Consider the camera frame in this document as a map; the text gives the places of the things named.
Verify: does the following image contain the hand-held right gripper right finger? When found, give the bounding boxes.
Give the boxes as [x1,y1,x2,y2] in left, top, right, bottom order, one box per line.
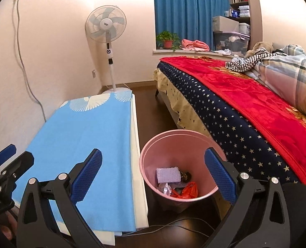
[204,147,291,248]

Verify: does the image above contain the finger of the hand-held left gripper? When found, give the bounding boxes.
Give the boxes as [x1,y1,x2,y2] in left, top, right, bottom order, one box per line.
[0,145,17,172]
[0,151,35,186]

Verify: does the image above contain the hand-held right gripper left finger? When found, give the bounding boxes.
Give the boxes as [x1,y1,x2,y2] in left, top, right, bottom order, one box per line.
[15,149,103,248]

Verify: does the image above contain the orange plastic bag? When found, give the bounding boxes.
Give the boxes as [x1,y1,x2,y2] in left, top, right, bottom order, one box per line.
[171,181,198,199]

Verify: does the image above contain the purple knitted cloth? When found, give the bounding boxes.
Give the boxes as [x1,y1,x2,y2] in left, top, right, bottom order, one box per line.
[156,167,181,184]

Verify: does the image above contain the clear plastic bag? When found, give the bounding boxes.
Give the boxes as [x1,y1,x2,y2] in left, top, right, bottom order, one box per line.
[158,183,178,195]

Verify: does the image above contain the pink plastic bin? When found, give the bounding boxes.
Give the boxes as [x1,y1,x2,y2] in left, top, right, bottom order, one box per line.
[139,130,227,211]

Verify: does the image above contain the person's left hand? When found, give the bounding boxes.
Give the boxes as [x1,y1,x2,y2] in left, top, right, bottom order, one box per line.
[0,207,20,241]

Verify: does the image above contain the blue patterned table cloth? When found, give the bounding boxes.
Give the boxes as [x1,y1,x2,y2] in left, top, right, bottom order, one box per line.
[12,90,138,234]

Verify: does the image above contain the navy star bed sheet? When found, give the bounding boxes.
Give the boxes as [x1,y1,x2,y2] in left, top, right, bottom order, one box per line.
[153,62,306,204]

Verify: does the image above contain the bed with red blanket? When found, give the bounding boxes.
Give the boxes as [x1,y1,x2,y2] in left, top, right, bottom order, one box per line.
[159,55,306,194]

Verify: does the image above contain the striped garment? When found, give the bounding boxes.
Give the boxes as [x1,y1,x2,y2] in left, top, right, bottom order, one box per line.
[225,47,273,73]

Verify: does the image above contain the white cloth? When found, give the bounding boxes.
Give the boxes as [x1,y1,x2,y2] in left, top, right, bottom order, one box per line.
[215,49,237,56]

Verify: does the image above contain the plaid quilt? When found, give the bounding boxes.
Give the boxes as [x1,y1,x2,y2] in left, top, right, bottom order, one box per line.
[246,44,306,123]

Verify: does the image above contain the pink folded clothes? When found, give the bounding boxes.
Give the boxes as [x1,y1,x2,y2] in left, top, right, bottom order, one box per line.
[180,39,210,52]

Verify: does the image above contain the clear plastic storage bin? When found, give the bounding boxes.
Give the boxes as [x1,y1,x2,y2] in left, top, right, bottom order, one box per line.
[213,31,250,56]

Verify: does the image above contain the beige plush toy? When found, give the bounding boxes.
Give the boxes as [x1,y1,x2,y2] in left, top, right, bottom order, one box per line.
[246,41,274,57]

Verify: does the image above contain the potted green plant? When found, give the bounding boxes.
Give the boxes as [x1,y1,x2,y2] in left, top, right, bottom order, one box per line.
[156,31,181,51]

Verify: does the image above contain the white cardboard box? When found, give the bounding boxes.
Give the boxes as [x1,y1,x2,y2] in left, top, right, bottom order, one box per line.
[212,15,240,33]

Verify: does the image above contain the white standing fan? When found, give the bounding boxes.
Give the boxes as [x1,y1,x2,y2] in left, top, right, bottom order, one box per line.
[85,5,133,95]

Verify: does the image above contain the blue curtain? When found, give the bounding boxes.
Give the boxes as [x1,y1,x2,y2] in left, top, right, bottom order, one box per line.
[153,0,232,51]

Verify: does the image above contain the brown bookshelf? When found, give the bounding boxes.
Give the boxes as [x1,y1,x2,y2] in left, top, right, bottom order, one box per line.
[229,0,262,52]

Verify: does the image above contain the grey floor cable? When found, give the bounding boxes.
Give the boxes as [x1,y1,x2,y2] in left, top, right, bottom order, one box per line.
[117,217,215,237]

